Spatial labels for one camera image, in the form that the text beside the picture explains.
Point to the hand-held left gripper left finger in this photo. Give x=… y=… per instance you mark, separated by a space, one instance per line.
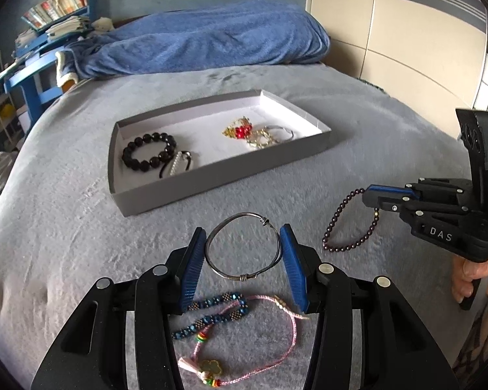
x=191 y=272

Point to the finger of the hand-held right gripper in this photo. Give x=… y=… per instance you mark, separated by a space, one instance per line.
x=384 y=203
x=386 y=189

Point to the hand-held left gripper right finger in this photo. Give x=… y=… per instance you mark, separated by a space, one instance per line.
x=295 y=272

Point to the grey cardboard tray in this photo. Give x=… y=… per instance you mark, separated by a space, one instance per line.
x=187 y=189

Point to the person's right hand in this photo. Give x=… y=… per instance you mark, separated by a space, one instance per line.
x=464 y=280

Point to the green patterned cloth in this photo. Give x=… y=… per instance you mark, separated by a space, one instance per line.
x=373 y=86

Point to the person's patterned clothing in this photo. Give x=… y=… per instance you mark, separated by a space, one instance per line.
x=482 y=353

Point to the beige grey wardrobe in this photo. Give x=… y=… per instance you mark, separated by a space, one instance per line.
x=410 y=28

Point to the blue fleece blanket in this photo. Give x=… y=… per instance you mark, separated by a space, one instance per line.
x=207 y=40

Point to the blue garment white fleece lining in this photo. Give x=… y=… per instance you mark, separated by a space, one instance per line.
x=67 y=73

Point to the blue shelf with books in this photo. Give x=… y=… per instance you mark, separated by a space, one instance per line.
x=28 y=77

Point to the white plush toy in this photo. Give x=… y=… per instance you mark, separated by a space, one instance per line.
x=103 y=24

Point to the stack of papers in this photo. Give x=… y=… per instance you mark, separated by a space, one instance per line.
x=69 y=26

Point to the row of books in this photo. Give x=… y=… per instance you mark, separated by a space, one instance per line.
x=59 y=4

